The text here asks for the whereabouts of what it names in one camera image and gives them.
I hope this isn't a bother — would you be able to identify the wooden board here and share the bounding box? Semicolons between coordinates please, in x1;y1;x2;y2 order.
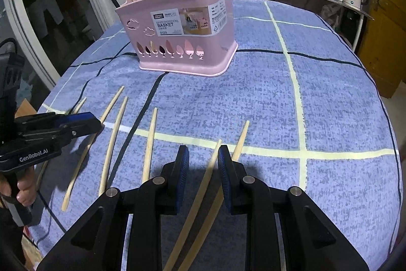
14;99;39;117

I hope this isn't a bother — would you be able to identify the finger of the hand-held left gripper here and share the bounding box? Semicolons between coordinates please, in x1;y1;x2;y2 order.
14;111;97;132
19;119;105;148

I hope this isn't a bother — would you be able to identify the person's left hand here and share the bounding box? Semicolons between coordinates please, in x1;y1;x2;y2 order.
15;169;36;206

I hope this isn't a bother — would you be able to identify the white sliding glass door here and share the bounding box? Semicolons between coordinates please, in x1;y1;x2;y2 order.
0;0;127;94

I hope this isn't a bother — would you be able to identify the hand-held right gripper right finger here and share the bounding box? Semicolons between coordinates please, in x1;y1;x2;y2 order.
217;145;370;271

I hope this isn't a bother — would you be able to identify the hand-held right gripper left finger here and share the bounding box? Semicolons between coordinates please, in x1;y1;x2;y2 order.
36;145;190;271

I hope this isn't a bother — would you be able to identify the yellow wooden door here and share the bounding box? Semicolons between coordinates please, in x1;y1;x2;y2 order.
357;0;406;100

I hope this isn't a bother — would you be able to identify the pink plastic chopstick basket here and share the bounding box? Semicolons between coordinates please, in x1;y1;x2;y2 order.
114;0;238;78

